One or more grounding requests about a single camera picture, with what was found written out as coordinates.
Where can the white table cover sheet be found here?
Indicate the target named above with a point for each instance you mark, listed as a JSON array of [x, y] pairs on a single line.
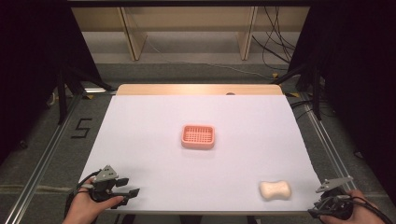
[[155, 155]]

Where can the person's left hand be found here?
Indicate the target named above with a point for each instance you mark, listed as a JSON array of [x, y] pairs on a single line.
[[83, 207]]

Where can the yellow black floor tape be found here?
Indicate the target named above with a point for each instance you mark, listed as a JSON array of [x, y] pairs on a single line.
[[275, 75], [294, 94], [89, 97]]

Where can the pink soap dish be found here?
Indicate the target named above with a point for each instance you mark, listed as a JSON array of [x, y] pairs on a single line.
[[198, 137]]

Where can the aluminium floor rail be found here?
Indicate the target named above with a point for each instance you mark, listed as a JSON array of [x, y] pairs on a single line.
[[40, 168], [330, 146]]

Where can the person's right hand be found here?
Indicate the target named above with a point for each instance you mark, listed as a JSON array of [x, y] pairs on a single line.
[[362, 214]]

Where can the beige wooden furniture frame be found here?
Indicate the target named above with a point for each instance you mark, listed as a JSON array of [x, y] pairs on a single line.
[[133, 37]]

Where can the black metal stand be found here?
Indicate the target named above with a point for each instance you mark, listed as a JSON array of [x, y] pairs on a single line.
[[316, 96], [62, 96]]

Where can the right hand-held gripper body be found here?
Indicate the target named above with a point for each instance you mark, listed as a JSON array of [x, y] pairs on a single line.
[[333, 200]]

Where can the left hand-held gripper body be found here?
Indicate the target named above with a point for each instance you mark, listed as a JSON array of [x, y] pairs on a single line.
[[105, 183]]

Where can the cream soap bar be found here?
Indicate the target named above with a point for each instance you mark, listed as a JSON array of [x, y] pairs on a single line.
[[275, 190]]

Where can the black curtain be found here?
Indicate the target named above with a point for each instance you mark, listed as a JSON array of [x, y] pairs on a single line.
[[34, 62], [358, 77]]

